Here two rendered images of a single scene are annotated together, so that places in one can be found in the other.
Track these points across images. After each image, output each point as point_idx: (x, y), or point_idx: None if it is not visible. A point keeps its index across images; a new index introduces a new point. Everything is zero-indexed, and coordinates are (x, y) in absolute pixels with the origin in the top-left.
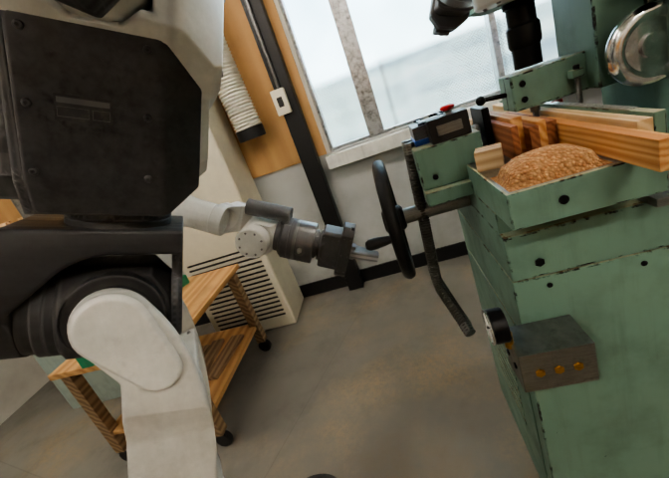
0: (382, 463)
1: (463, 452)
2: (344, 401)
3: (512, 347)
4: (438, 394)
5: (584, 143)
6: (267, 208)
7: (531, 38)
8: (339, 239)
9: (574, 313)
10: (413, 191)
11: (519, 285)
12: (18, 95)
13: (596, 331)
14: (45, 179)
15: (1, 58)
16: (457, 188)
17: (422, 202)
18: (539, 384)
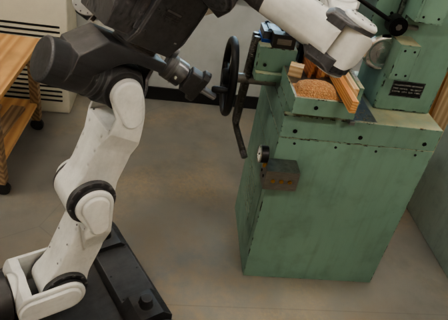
0: (142, 230)
1: (199, 234)
2: (116, 188)
3: (265, 166)
4: (191, 200)
5: (337, 85)
6: None
7: None
8: (201, 80)
9: (299, 161)
10: (247, 65)
11: (281, 139)
12: (159, 5)
13: (304, 172)
14: (145, 34)
15: None
16: (273, 77)
17: (250, 74)
18: (269, 187)
